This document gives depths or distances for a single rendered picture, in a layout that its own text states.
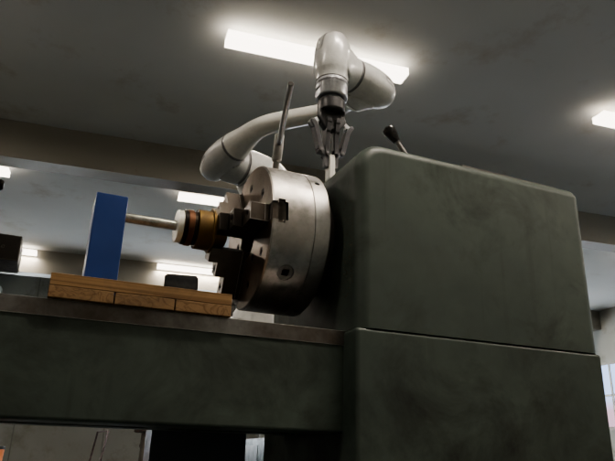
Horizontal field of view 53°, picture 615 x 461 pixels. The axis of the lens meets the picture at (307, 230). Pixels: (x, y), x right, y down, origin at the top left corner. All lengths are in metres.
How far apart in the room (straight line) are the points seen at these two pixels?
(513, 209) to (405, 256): 0.32
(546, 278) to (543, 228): 0.12
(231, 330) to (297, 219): 0.26
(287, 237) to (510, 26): 3.09
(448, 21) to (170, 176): 2.64
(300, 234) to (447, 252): 0.30
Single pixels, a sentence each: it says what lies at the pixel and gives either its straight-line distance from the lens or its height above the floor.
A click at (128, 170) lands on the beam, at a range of 5.38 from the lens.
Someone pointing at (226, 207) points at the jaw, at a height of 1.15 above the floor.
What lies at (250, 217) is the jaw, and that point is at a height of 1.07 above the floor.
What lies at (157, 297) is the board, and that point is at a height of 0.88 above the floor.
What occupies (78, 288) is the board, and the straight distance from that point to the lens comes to 1.07.
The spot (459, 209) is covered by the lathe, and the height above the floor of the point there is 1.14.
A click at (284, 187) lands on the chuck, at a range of 1.25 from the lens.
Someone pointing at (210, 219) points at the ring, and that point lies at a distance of 1.29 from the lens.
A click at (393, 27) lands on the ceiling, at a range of 4.01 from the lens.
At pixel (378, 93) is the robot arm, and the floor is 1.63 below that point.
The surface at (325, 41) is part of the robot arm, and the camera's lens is 1.79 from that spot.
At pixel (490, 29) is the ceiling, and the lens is 4.12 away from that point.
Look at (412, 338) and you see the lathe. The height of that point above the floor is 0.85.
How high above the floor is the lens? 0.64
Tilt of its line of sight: 20 degrees up
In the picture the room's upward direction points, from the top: 2 degrees clockwise
